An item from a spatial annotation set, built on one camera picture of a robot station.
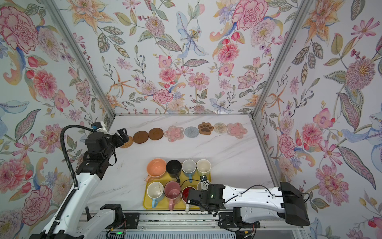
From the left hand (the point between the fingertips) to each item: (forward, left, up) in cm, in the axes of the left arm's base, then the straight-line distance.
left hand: (121, 131), depth 76 cm
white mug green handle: (-9, -43, -25) cm, 51 cm away
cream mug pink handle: (-24, -41, -11) cm, 49 cm away
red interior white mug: (-26, -32, -22) cm, 47 cm away
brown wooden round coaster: (+16, 0, -26) cm, 31 cm away
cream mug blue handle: (-22, -16, -24) cm, 36 cm away
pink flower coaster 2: (+22, -70, -27) cm, 79 cm away
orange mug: (-9, -15, -25) cm, 30 cm away
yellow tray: (-27, -20, -26) cm, 42 cm away
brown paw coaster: (+24, -47, -27) cm, 60 cm away
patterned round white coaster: (+24, -59, -27) cm, 69 cm away
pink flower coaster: (+20, -24, -27) cm, 41 cm away
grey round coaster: (+20, -37, -26) cm, 50 cm away
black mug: (-10, -26, -20) cm, 34 cm away
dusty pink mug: (-22, -25, -24) cm, 41 cm away
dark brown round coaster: (+19, -10, -26) cm, 34 cm away
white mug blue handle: (-10, -35, -20) cm, 41 cm away
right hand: (-29, -42, -21) cm, 55 cm away
